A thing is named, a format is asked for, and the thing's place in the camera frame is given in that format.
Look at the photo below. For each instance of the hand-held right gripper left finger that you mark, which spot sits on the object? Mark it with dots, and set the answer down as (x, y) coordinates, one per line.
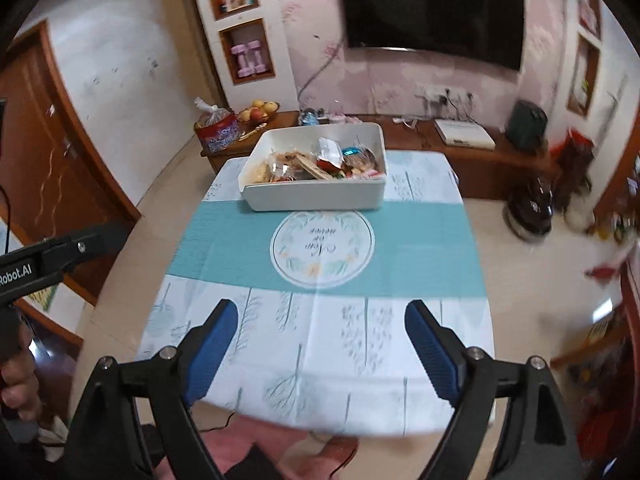
(212, 355)

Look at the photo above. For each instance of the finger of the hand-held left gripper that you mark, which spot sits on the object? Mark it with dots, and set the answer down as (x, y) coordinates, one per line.
(85, 247)

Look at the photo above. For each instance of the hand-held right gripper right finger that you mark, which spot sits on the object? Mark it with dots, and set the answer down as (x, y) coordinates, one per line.
(430, 355)

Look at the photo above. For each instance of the white plastic bin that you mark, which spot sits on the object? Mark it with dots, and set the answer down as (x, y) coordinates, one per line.
(310, 197)

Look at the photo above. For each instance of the blue foil snack packet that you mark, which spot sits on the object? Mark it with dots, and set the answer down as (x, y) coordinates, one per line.
(352, 152)

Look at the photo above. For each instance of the person's left forearm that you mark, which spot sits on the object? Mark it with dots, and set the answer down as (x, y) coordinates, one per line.
(25, 430)

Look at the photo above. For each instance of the person's left hand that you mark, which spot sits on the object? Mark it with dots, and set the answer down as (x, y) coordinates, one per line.
(20, 385)

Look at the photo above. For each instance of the wooden door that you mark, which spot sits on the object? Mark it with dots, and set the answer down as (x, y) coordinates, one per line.
(50, 160)

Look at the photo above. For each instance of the person's pink clothed leg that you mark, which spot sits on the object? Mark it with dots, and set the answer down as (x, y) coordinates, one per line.
(280, 445)

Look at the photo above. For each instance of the clear bag with red pack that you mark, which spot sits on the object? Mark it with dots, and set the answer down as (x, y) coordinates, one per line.
(215, 132)

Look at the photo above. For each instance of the dark ceramic jar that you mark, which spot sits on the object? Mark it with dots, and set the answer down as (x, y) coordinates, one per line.
(530, 205)

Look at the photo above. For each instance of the red white apple chip packet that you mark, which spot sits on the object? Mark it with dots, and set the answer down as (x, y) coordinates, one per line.
(372, 174)

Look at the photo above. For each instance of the low wooden cabinet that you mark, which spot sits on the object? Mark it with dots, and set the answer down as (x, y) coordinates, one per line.
(480, 170)

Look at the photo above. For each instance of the red white cloth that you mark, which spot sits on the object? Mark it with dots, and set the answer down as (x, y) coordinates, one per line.
(605, 272)

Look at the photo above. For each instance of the white bucket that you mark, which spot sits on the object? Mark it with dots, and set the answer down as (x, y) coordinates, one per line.
(577, 217)

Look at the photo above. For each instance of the bowl of fruit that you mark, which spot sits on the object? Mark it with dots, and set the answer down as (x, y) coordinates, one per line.
(257, 112)

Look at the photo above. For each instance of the white set-top box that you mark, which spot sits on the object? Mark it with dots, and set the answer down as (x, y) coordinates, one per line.
(465, 135)

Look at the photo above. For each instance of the dark wicker basket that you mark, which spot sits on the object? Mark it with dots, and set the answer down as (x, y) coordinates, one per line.
(570, 175)

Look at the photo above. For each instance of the pink dumbbell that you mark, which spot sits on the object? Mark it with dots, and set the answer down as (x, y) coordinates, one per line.
(257, 57)
(241, 60)

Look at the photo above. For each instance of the dark green air fryer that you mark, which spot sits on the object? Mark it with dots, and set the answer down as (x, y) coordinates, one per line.
(527, 125)

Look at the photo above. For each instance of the red plastic bag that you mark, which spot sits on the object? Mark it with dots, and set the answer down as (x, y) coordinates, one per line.
(577, 141)

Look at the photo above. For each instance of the white wall outlet strip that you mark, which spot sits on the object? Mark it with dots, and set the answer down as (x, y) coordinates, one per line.
(440, 95)

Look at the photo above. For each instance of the white wall niche shelf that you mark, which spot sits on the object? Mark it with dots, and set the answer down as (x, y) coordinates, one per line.
(575, 75)
(235, 16)

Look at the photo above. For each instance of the black wall television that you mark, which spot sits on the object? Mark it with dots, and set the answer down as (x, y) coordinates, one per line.
(430, 5)

